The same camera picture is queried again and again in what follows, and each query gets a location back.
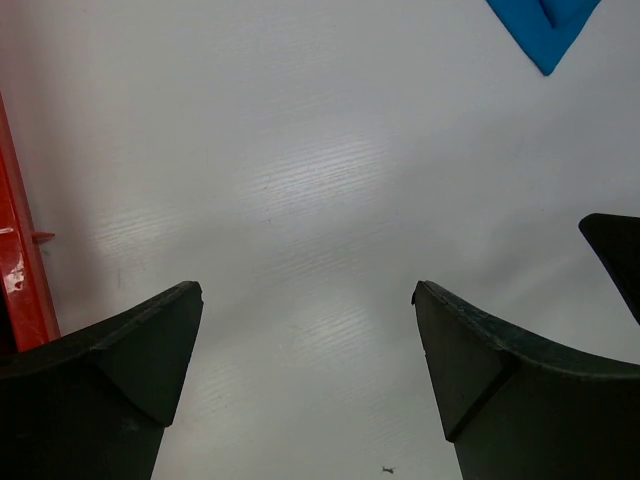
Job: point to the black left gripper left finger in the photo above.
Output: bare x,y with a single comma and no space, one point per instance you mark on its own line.
95,403

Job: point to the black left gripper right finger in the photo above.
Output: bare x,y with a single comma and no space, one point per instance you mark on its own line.
516,405

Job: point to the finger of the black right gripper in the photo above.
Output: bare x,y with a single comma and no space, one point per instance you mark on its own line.
615,241

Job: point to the blue t shirt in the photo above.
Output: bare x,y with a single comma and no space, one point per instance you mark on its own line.
544,29

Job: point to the red plastic tray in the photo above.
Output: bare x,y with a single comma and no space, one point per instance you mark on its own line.
27,309

